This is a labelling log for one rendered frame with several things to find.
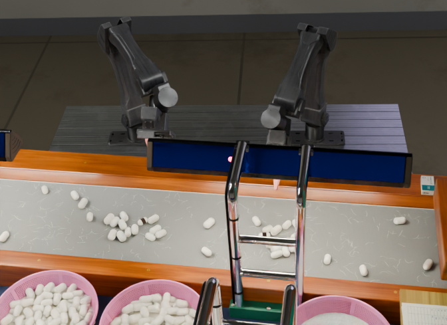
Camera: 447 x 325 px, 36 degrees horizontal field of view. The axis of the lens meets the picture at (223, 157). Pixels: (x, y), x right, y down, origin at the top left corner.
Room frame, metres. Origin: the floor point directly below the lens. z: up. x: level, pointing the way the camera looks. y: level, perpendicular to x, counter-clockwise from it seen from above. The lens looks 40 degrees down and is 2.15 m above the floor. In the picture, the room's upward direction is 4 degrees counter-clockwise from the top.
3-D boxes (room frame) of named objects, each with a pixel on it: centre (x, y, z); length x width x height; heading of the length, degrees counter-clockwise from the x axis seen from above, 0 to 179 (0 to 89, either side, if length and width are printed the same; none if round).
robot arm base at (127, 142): (1.87, 0.29, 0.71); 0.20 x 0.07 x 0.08; 83
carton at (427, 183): (1.43, -0.57, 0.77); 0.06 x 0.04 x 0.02; 168
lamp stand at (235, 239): (1.17, -0.10, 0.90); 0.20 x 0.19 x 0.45; 78
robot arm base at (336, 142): (1.80, -0.31, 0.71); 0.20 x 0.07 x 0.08; 83
